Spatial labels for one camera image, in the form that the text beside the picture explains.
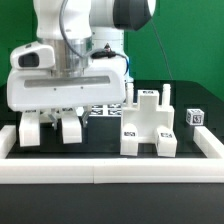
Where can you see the white U-shaped border fence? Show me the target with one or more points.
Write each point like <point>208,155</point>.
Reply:
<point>44,171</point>

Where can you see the white tagged cube far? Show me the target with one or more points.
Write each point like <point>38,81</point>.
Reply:
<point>194,117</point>

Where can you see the white chair back frame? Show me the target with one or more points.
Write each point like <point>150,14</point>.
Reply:
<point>35,126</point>

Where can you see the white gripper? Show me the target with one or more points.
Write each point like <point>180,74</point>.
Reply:
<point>103,82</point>

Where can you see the white marker sheet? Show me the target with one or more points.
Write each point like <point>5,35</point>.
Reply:
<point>110,110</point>

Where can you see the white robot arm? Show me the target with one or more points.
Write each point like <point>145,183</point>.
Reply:
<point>57,71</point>

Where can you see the white chair seat block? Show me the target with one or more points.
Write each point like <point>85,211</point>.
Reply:
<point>151,110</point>

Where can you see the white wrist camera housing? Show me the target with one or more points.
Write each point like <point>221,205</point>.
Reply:
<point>32,56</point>

